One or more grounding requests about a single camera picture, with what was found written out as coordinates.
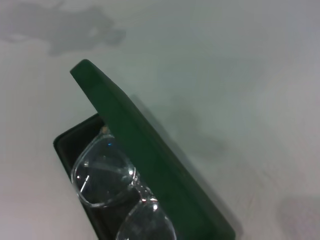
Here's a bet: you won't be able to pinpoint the green glasses case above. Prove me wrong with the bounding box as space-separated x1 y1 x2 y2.
52 58 237 240

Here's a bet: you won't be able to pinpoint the clear plastic glasses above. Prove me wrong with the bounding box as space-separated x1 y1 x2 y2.
70 126 177 240

